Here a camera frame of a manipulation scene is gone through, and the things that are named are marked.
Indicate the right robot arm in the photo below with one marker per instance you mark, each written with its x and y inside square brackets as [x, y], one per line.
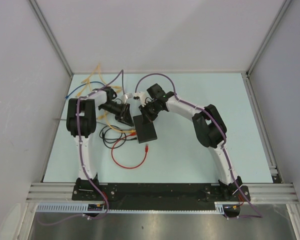
[209, 128]

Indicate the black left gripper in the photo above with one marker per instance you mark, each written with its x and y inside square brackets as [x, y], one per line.
[124, 115]

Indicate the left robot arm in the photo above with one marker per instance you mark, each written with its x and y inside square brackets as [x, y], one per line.
[81, 122]

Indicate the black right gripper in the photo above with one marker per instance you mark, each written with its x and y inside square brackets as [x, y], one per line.
[147, 116]

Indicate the black network switch box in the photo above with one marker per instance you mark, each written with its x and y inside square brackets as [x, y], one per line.
[145, 132]

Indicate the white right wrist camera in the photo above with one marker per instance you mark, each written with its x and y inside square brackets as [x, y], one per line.
[141, 96]

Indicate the slotted cable duct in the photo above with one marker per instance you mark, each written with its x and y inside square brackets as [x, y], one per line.
[91, 208]

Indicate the aluminium front frame rail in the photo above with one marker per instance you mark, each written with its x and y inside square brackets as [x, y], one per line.
[261, 193]

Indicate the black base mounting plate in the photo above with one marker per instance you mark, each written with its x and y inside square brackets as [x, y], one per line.
[178, 197]

